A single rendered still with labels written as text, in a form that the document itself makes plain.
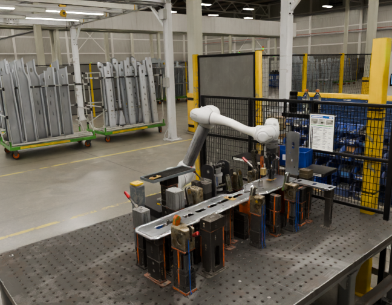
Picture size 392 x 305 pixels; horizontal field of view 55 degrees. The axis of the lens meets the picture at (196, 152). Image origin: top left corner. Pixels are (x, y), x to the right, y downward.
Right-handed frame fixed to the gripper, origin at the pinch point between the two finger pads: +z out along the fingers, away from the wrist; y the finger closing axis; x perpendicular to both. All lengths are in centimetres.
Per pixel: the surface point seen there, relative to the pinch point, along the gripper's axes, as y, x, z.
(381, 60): 51, 58, -78
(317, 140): 8, 54, -17
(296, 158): 4.6, 26.2, -7.2
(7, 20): -1128, 224, -240
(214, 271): 20, -85, 34
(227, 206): 7, -58, 6
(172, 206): -15, -84, 4
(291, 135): 0.5, 26.2, -25.2
